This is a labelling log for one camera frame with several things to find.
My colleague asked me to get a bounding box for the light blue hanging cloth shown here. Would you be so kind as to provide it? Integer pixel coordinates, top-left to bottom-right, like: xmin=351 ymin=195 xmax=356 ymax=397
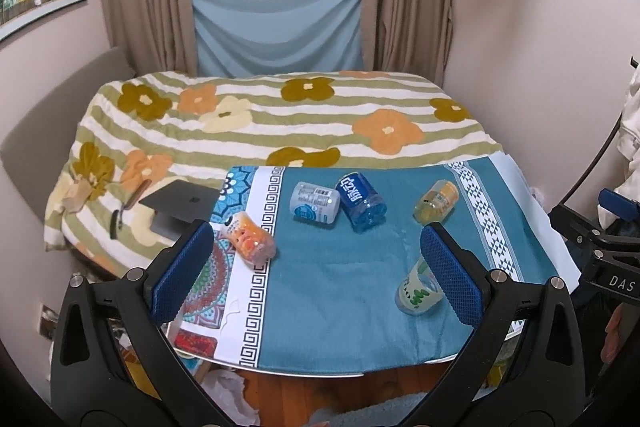
xmin=192 ymin=0 xmax=365 ymax=78

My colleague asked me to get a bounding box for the wooden handled brush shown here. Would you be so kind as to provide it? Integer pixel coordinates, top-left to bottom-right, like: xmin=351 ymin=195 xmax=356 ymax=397
xmin=109 ymin=179 xmax=154 ymax=241

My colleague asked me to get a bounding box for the blue water bottle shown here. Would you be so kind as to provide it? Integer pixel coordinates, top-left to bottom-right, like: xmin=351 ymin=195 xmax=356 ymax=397
xmin=335 ymin=172 xmax=388 ymax=234

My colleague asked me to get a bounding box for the round metal-rimmed table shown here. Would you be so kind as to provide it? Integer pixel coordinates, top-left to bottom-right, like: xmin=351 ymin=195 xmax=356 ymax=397
xmin=172 ymin=321 xmax=532 ymax=379

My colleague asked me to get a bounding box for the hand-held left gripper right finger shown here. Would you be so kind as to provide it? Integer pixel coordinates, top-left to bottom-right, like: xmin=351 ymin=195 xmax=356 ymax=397
xmin=400 ymin=224 xmax=587 ymax=420

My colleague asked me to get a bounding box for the white and blue cup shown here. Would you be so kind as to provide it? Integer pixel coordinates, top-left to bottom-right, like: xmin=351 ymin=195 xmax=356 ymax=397
xmin=290 ymin=181 xmax=342 ymax=226

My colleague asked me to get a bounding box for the green patterned white bottle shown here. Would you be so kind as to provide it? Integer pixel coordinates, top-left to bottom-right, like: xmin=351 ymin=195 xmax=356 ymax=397
xmin=395 ymin=256 xmax=444 ymax=317

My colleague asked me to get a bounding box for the thin black cable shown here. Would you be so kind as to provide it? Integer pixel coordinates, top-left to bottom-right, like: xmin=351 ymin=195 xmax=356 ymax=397
xmin=562 ymin=107 xmax=627 ymax=206

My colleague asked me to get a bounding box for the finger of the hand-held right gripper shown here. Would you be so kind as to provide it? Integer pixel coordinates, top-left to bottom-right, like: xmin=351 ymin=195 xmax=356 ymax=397
xmin=597 ymin=188 xmax=640 ymax=229
xmin=548 ymin=204 xmax=610 ymax=250

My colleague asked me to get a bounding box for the yellow box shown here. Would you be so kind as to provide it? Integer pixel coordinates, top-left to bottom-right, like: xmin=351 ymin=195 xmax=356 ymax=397
xmin=119 ymin=347 xmax=162 ymax=400

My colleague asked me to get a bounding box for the grey upholstered bed frame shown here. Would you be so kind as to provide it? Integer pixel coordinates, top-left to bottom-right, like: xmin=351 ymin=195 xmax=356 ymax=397
xmin=0 ymin=46 xmax=139 ymax=228

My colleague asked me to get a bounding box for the white plastic bag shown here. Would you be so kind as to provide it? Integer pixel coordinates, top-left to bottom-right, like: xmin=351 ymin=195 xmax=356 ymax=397
xmin=200 ymin=366 xmax=262 ymax=427

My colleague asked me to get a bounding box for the person's right hand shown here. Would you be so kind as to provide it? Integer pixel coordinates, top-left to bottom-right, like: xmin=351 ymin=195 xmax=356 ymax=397
xmin=602 ymin=304 xmax=626 ymax=364

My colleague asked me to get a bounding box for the grey laptop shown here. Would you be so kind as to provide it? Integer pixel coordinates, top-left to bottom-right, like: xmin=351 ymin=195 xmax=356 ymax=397
xmin=138 ymin=179 xmax=224 ymax=239

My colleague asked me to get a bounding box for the floral striped blanket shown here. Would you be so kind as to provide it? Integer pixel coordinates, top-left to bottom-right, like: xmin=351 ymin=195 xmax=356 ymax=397
xmin=42 ymin=69 xmax=504 ymax=274

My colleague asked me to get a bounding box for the white garment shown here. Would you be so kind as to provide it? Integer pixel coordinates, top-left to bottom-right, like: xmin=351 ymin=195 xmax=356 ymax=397
xmin=619 ymin=66 xmax=640 ymax=230

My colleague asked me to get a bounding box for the yellow juice bottle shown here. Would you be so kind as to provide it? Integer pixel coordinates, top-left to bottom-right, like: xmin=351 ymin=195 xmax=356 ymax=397
xmin=413 ymin=180 xmax=460 ymax=224

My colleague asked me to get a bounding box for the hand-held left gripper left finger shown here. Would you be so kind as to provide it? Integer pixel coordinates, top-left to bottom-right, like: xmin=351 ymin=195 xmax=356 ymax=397
xmin=50 ymin=220 xmax=232 ymax=420

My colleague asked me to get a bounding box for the teal patterned tablecloth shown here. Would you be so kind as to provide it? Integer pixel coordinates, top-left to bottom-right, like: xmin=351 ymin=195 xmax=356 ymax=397
xmin=172 ymin=159 xmax=571 ymax=376

